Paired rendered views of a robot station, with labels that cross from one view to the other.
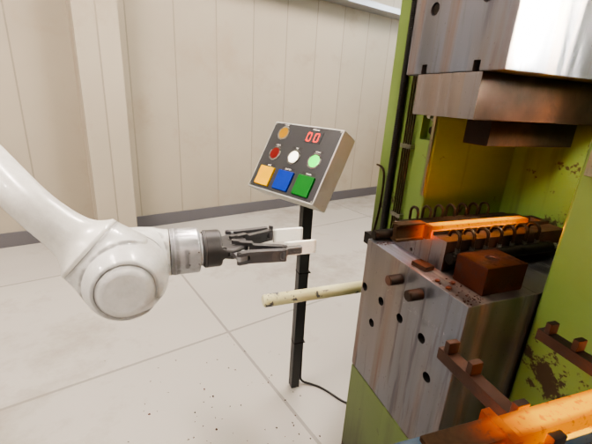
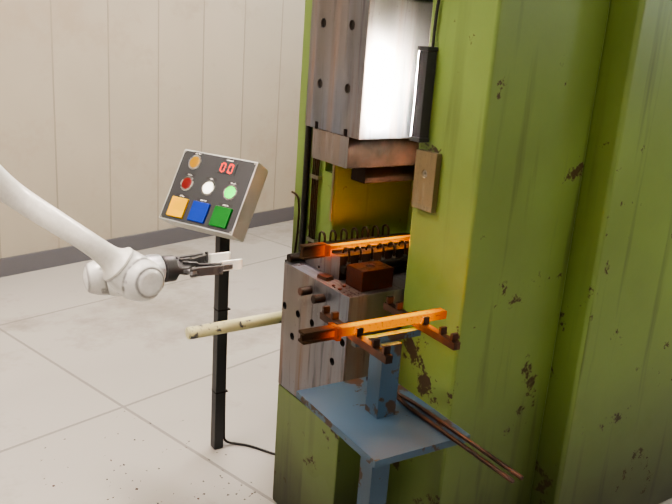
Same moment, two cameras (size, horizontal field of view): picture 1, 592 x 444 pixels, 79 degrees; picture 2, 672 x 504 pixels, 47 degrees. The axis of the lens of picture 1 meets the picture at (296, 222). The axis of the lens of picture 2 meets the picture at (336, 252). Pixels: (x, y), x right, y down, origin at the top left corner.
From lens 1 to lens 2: 1.50 m
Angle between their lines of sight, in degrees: 13
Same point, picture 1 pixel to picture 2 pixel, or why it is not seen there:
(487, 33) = (349, 114)
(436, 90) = (325, 143)
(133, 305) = (155, 289)
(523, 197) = not seen: hidden behind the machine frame
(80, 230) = (118, 253)
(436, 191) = (343, 217)
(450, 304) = (340, 299)
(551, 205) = not seen: hidden behind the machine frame
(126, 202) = not seen: outside the picture
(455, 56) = (333, 122)
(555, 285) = (409, 281)
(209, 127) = (41, 122)
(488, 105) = (356, 158)
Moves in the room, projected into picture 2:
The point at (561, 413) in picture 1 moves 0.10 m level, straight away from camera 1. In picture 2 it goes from (365, 323) to (384, 312)
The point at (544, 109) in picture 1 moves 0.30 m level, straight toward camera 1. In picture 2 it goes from (401, 156) to (372, 170)
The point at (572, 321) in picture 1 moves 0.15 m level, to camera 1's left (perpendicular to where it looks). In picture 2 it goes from (418, 303) to (370, 303)
